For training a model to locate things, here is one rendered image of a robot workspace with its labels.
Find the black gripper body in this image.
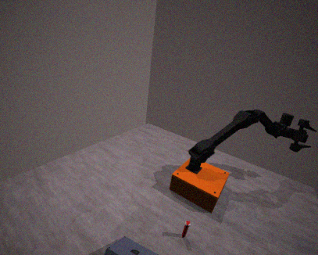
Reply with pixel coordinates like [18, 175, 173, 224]
[286, 119, 309, 152]

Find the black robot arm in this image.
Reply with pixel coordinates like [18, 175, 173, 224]
[186, 110, 308, 174]

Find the grey sloped panel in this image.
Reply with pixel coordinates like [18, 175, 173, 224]
[105, 236, 158, 255]

